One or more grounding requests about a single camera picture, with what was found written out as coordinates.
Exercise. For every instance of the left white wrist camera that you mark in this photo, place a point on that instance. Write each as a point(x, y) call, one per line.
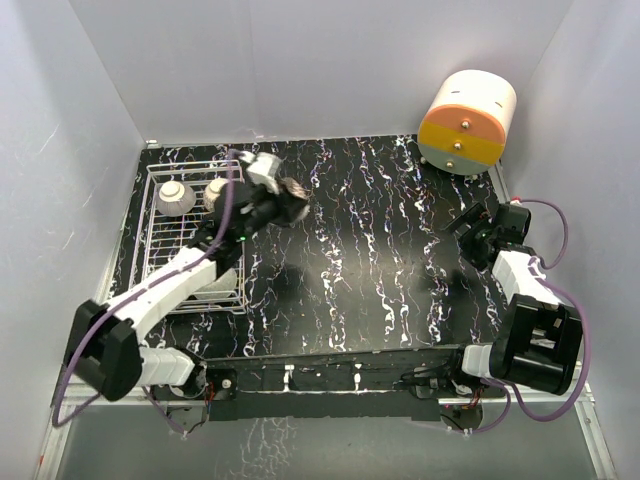
point(262, 168)

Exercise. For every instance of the purple striped bowl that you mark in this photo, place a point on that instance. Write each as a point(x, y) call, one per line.
point(175, 199)

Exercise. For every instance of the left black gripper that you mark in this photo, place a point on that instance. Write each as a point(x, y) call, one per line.
point(287, 206)

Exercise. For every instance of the black front base frame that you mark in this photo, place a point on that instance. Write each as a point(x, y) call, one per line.
point(400, 383)

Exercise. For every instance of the pink spoked patterned bowl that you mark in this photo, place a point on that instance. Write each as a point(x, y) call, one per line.
point(212, 192)

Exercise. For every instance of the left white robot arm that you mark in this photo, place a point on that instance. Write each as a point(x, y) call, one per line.
point(105, 347)

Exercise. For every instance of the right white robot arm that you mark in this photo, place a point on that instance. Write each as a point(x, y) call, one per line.
point(539, 339)

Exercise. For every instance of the orange yellow cylindrical drawer unit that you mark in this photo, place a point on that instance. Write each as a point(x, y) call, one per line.
point(465, 129)

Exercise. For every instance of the white wire dish rack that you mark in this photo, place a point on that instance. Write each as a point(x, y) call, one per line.
point(160, 237)

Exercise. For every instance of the green patterned bowl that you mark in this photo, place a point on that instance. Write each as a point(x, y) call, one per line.
point(217, 286)

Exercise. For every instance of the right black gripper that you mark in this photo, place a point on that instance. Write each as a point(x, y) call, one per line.
point(470, 254)

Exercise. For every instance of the brown lattice patterned bowl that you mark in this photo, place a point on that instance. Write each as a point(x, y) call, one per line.
point(295, 200)

